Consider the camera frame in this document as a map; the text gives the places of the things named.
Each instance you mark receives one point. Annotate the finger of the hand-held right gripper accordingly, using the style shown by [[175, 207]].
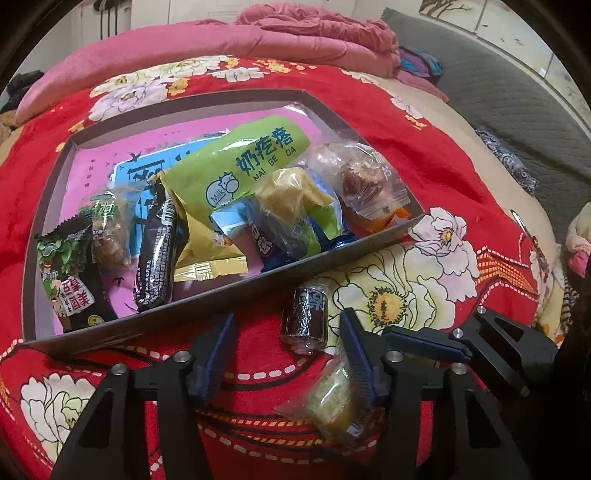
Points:
[[425, 344]]

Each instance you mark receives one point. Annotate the clear yellow chunk packet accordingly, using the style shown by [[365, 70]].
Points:
[[288, 194]]

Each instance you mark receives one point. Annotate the blue snack packet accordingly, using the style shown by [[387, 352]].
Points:
[[263, 240]]

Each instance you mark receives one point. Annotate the orange snack packet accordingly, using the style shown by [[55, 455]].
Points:
[[392, 221]]

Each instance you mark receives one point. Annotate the light green snack packet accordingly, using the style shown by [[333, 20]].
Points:
[[221, 170]]

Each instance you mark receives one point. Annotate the purple teal cloth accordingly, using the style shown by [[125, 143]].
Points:
[[420, 62]]

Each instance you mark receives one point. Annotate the yellow long snack packet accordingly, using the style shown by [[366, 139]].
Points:
[[203, 249]]

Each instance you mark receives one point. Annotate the white wardrobe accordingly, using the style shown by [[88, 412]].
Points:
[[184, 7]]

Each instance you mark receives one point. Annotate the clear yellow-green cake packet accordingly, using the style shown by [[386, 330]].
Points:
[[332, 401]]

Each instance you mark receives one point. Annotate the grey patterned cloth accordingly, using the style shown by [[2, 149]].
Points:
[[508, 159]]

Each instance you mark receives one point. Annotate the pink duvet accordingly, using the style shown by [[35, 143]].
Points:
[[138, 50]]

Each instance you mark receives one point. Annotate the dark green snack packet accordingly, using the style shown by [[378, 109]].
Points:
[[69, 277]]

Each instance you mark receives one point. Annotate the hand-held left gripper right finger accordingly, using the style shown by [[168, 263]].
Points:
[[362, 364]]

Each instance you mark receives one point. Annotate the grey cardboard box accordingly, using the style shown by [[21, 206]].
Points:
[[360, 251]]

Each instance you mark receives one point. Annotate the small black candy roll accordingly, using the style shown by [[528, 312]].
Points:
[[304, 318]]

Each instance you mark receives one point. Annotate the grey padded headboard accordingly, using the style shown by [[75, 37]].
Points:
[[508, 92]]

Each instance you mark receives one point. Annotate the black snack bar packet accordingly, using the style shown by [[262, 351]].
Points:
[[154, 263]]

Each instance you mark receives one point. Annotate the dark clothes pile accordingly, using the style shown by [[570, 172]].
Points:
[[23, 83]]

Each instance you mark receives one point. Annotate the cream pink plush clothing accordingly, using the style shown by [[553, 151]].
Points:
[[579, 240]]

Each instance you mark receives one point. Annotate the tree wall picture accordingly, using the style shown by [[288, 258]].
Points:
[[443, 7]]

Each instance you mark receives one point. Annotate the clear dried fruit packet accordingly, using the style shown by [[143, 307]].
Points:
[[360, 180]]

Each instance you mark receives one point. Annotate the red floral blanket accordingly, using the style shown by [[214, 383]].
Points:
[[461, 184]]

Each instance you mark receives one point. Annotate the clear nut packet green label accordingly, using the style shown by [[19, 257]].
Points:
[[108, 230]]

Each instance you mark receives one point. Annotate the pink book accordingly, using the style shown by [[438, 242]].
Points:
[[92, 161]]

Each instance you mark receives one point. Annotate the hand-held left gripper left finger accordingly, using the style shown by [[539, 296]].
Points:
[[214, 360]]

